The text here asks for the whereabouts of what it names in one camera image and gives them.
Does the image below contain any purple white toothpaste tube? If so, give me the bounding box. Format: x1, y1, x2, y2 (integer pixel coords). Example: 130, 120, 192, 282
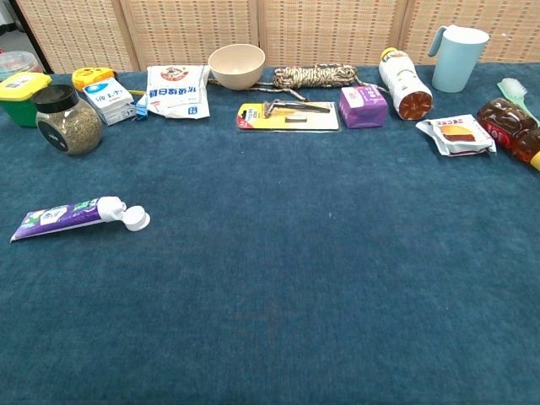
9, 196, 151, 243

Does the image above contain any drink bottle with yellow cap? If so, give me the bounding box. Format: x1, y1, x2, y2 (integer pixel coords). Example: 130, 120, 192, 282
378, 47, 435, 122

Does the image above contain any blue felt table cover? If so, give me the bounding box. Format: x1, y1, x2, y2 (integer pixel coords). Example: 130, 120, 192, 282
0, 62, 540, 405

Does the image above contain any razor in blister pack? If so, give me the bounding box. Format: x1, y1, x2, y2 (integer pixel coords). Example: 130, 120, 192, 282
235, 100, 341, 132

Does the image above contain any purple box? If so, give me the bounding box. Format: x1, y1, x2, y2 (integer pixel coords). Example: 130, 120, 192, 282
339, 85, 389, 129

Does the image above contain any beige bowl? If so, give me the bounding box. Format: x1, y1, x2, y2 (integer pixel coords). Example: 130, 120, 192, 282
208, 43, 267, 91

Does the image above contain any white sugar bag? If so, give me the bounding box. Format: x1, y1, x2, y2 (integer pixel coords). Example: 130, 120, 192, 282
145, 64, 211, 120

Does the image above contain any bamboo folding screen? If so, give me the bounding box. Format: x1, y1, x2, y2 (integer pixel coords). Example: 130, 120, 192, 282
14, 0, 540, 75

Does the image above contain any blue white carton box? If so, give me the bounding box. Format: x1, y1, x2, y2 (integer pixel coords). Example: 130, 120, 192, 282
82, 77, 137, 127

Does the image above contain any cake snack packet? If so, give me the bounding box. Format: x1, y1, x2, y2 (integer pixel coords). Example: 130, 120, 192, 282
415, 113, 498, 158

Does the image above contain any glass spice jar black lid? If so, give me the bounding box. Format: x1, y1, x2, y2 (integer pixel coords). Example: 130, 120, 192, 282
32, 84, 104, 156

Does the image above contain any yellow tape measure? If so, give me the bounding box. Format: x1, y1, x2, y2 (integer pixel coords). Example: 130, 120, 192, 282
71, 66, 119, 92

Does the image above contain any light blue pitcher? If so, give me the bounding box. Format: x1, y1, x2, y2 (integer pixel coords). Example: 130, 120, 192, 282
428, 24, 491, 94

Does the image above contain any amber bear-shaped honey bottle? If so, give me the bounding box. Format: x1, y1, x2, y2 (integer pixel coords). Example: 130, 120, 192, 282
477, 97, 540, 171

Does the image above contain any mint green brush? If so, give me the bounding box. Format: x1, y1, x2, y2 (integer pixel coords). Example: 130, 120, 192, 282
496, 78, 540, 127

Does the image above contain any green container with yellow lid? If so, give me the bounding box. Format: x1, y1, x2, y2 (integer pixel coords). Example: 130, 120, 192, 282
0, 71, 53, 128

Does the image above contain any clear plastic tub with blocks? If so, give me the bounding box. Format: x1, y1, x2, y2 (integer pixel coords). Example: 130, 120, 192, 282
0, 50, 44, 81

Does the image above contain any braided rope bundle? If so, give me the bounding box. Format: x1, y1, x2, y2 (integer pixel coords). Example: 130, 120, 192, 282
248, 62, 389, 102

